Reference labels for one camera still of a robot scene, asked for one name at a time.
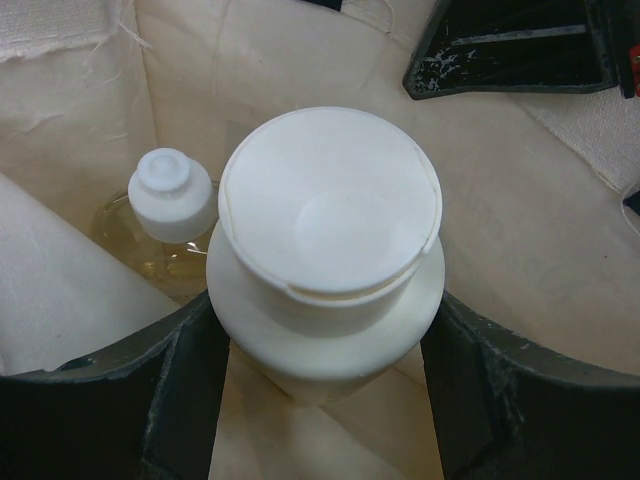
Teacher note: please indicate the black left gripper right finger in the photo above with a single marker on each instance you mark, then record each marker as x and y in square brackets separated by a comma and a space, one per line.
[505, 407]

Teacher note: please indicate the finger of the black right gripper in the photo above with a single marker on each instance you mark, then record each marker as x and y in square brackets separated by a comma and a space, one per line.
[522, 46]

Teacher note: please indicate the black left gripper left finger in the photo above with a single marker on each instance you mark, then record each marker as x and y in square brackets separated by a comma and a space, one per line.
[145, 407]

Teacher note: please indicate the clear yellow bottle white cap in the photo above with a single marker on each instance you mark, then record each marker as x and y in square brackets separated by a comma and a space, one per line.
[161, 224]

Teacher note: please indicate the white opaque lotion bottle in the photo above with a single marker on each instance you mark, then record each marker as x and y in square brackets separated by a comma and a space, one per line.
[325, 266]

